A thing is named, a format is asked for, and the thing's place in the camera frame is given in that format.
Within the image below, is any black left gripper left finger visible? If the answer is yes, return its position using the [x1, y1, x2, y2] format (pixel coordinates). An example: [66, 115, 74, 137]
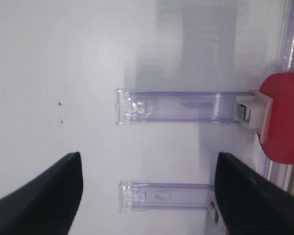
[0, 152, 83, 235]

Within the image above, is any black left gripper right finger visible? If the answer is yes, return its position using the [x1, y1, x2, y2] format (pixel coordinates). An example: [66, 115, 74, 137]
[215, 152, 294, 235]

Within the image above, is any outer red tomato slice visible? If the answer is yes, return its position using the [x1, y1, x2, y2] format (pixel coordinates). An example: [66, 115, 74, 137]
[260, 72, 294, 165]

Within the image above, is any clear tomato pusher track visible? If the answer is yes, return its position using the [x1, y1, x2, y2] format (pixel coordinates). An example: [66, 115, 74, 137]
[115, 88, 273, 143]

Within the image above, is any clear left bun pusher track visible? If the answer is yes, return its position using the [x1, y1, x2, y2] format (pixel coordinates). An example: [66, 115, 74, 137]
[118, 180, 226, 231]

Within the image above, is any left clear acrylic rail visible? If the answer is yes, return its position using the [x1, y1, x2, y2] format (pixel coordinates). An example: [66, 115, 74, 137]
[260, 0, 294, 195]

